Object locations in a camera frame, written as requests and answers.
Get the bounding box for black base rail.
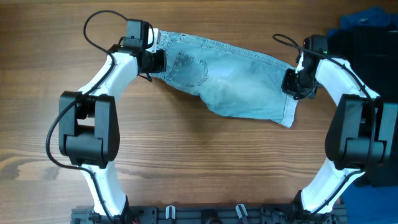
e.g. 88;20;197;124
70;204;348;224

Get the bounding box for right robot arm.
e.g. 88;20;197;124
273;34;397;221

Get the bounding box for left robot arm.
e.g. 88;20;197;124
56;47;166;223

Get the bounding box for dark blue garment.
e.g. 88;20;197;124
328;7;397;223

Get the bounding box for black t-shirt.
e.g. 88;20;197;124
328;26;397;187

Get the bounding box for light blue denim shorts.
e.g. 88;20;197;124
154;30;297;128

